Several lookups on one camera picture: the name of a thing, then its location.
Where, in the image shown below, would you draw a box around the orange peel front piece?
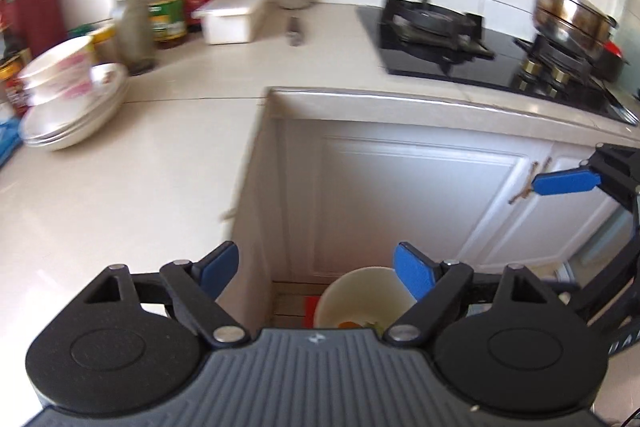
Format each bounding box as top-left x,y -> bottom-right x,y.
337,321 -> 364,329

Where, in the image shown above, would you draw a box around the white trash bucket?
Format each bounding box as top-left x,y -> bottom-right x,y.
314,267 -> 416,336

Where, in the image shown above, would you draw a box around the right cabinet door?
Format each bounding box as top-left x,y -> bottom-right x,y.
456,142 -> 618,272

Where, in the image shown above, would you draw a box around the cabinet door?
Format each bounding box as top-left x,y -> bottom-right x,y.
456,142 -> 618,272
279,120 -> 552,281

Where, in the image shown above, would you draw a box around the black red small pot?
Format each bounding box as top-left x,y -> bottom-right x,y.
593,40 -> 628,83

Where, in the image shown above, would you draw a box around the left cabinet door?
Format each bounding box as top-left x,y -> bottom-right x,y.
279,120 -> 552,281

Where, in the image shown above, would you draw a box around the stainless steel pot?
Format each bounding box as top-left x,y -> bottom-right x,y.
533,0 -> 618,61

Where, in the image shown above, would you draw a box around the stacked white plates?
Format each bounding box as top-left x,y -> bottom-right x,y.
18,63 -> 129,150

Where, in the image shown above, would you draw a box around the black gas stove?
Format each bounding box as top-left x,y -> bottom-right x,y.
357,0 -> 639,127

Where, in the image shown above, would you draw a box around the blue white salt bag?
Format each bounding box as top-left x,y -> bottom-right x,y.
0,117 -> 22,167

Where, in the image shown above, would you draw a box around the stacked white bowls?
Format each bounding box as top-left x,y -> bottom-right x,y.
18,36 -> 96,106

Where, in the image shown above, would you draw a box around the clear glass bottle red cap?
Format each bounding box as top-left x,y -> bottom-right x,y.
112,0 -> 155,76

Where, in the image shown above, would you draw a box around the metal spatula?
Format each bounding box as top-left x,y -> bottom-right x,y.
276,0 -> 316,46

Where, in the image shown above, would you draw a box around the white plastic lidded box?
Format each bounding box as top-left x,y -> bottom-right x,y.
192,0 -> 269,46

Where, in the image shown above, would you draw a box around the green lid jar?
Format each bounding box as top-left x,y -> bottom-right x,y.
67,20 -> 106,38

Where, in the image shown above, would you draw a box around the dark vinegar bottle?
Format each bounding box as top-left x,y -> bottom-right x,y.
0,25 -> 32,118

